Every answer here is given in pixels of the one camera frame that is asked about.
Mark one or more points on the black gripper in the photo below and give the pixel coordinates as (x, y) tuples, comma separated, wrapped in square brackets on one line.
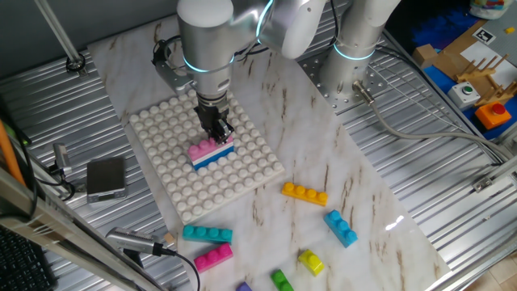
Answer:
[(211, 111)]

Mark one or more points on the pink four-stud block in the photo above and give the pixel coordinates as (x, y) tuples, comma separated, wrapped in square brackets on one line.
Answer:
[(204, 148)]

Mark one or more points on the white four-stud block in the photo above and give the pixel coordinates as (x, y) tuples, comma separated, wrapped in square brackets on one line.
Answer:
[(212, 155)]

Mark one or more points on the blue four-stud block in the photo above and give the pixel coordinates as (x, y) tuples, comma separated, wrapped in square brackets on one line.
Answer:
[(214, 161)]

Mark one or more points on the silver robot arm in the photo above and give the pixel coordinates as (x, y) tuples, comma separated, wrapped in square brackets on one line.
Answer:
[(210, 40)]

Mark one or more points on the white studded baseplate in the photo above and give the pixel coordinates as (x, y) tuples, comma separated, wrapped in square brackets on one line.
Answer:
[(226, 182)]

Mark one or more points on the white marble board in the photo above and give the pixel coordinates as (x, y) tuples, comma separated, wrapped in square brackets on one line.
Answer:
[(307, 133)]

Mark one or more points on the orange four-stud block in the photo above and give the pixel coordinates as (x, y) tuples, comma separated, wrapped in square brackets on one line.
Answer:
[(305, 194)]

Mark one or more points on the teal four-stud block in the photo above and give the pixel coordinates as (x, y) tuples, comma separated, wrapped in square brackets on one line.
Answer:
[(206, 235)]

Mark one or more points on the silver digital scale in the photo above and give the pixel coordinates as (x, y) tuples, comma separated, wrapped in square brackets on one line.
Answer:
[(106, 178)]

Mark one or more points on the magenta three-stud block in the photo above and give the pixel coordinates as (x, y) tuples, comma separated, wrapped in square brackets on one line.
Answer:
[(212, 258)]

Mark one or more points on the light blue three-stud block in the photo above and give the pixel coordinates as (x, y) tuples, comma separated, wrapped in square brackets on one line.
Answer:
[(341, 229)]

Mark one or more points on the purple two-stud block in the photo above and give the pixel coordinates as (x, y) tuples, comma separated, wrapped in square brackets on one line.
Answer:
[(244, 288)]

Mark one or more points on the yellow two-stud block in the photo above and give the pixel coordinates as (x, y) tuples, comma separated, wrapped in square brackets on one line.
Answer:
[(312, 263)]

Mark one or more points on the green two-stud block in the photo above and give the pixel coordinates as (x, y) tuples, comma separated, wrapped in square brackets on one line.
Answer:
[(282, 282)]

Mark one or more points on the silver tripod pole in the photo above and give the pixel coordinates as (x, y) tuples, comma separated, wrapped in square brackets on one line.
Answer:
[(60, 36)]

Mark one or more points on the orange pole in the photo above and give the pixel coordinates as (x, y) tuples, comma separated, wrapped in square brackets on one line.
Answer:
[(9, 153)]

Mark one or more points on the small cardboard box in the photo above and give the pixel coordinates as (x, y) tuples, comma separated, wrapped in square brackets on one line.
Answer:
[(424, 54)]

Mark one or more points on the brown cardboard sheet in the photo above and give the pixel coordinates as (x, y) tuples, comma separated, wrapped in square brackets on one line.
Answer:
[(448, 60)]

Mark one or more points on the black keyboard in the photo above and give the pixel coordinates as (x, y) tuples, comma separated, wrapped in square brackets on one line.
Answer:
[(20, 266)]

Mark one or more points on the grey green-button box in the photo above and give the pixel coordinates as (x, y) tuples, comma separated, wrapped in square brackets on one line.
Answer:
[(464, 97)]

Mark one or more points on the wooden peg rack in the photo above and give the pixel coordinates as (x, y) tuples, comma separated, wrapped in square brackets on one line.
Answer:
[(476, 72)]

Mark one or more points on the white paper sheet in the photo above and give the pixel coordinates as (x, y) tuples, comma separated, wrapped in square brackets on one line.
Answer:
[(474, 52)]

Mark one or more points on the orange emergency stop button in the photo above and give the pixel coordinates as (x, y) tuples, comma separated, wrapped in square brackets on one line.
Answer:
[(490, 117)]

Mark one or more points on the black white marker tag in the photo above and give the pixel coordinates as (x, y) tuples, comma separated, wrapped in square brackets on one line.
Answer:
[(484, 35)]

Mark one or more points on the bag of toys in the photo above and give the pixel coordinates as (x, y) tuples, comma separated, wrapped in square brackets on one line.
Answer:
[(488, 8)]

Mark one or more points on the tiny yellow block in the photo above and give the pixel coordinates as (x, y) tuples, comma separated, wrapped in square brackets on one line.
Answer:
[(509, 30)]

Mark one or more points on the grey wrist mount bracket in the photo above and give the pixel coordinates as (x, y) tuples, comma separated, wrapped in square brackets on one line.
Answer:
[(173, 78)]

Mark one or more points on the small silver clamped camera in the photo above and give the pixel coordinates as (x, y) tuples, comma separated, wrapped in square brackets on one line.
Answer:
[(61, 157)]

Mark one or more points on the aluminium frame bar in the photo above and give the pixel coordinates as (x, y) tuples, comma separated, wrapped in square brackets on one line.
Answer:
[(60, 230)]

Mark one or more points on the small metal bracket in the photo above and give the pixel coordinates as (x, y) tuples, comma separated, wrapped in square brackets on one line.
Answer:
[(482, 184)]

